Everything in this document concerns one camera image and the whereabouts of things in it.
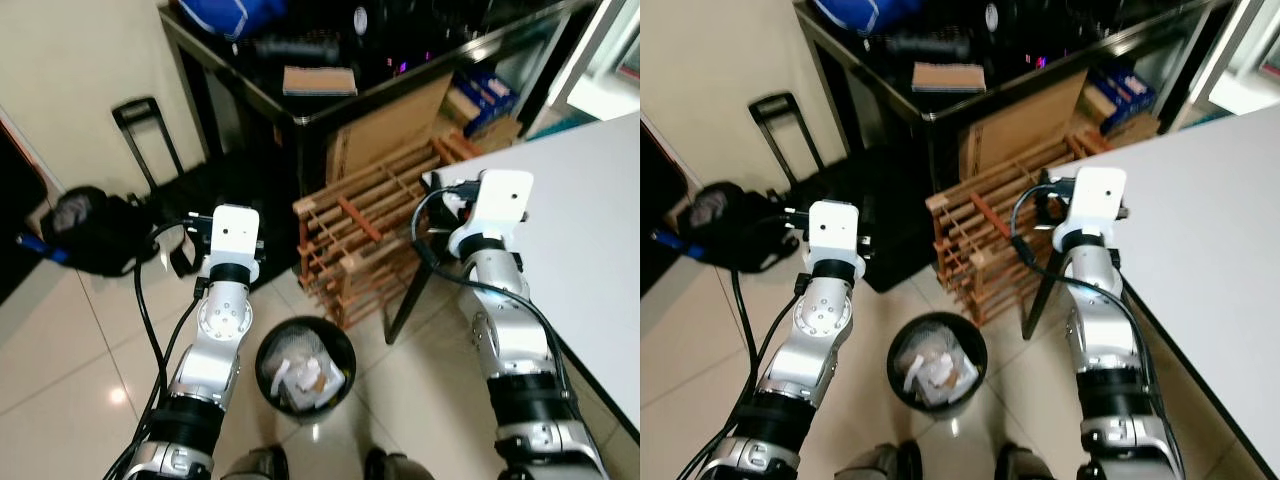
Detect crumpled white paper trash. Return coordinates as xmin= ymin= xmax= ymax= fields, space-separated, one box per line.
xmin=266 ymin=350 xmax=348 ymax=408
xmin=897 ymin=336 xmax=979 ymax=403

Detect black mesh rubbish bin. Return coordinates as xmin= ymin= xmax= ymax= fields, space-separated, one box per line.
xmin=255 ymin=315 xmax=358 ymax=417
xmin=885 ymin=311 xmax=990 ymax=414

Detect black backpack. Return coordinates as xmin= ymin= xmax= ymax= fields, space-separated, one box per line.
xmin=38 ymin=184 xmax=163 ymax=278
xmin=678 ymin=181 xmax=803 ymax=274

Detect brown cardboard sheet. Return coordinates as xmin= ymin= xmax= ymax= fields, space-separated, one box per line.
xmin=324 ymin=70 xmax=457 ymax=187
xmin=957 ymin=67 xmax=1092 ymax=183

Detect wooden slatted rack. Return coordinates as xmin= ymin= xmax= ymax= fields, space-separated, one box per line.
xmin=292 ymin=129 xmax=483 ymax=330
xmin=924 ymin=128 xmax=1113 ymax=327

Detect black table leg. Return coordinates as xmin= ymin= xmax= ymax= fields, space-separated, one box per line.
xmin=384 ymin=248 xmax=438 ymax=347
xmin=1021 ymin=248 xmax=1068 ymax=342

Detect blue printed box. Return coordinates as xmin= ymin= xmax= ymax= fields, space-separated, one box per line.
xmin=1084 ymin=64 xmax=1158 ymax=123
xmin=449 ymin=69 xmax=522 ymax=128

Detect black glossy desk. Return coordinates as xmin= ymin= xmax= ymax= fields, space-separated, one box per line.
xmin=794 ymin=0 xmax=1233 ymax=196
xmin=157 ymin=0 xmax=603 ymax=201

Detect brown notebook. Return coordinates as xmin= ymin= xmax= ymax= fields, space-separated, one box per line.
xmin=281 ymin=65 xmax=360 ymax=98
xmin=911 ymin=62 xmax=990 ymax=95

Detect black keyboard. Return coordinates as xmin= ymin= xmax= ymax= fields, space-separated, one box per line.
xmin=884 ymin=31 xmax=973 ymax=60
xmin=253 ymin=34 xmax=343 ymax=63

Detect blue bag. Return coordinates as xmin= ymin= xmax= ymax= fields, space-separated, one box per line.
xmin=177 ymin=0 xmax=292 ymax=40
xmin=809 ymin=0 xmax=927 ymax=37

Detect robot left leg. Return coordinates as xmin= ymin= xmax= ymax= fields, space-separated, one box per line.
xmin=848 ymin=440 xmax=923 ymax=480

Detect robot leg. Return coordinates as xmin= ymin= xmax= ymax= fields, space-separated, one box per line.
xmin=361 ymin=447 xmax=438 ymax=480
xmin=848 ymin=440 xmax=923 ymax=480
xmin=994 ymin=444 xmax=1068 ymax=480

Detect robot right leg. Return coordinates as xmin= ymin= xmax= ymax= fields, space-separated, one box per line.
xmin=361 ymin=447 xmax=438 ymax=480
xmin=994 ymin=444 xmax=1068 ymax=480

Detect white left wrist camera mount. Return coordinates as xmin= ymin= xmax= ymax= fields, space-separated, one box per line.
xmin=204 ymin=204 xmax=264 ymax=287
xmin=805 ymin=200 xmax=867 ymax=287

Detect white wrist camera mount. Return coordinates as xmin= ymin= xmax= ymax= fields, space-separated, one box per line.
xmin=204 ymin=204 xmax=264 ymax=287
xmin=446 ymin=169 xmax=535 ymax=257
xmin=805 ymin=200 xmax=867 ymax=287
xmin=1049 ymin=165 xmax=1129 ymax=252

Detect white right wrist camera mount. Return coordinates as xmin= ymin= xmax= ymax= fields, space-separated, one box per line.
xmin=446 ymin=169 xmax=535 ymax=257
xmin=1049 ymin=165 xmax=1129 ymax=252

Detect black suitcase with handle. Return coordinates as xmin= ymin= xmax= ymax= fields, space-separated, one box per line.
xmin=747 ymin=91 xmax=943 ymax=294
xmin=111 ymin=96 xmax=303 ymax=293

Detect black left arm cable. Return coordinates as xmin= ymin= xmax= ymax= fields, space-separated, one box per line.
xmin=104 ymin=220 xmax=217 ymax=480
xmin=678 ymin=262 xmax=813 ymax=480

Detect blue strap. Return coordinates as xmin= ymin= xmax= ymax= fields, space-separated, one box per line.
xmin=16 ymin=233 xmax=73 ymax=265
xmin=651 ymin=227 xmax=703 ymax=261

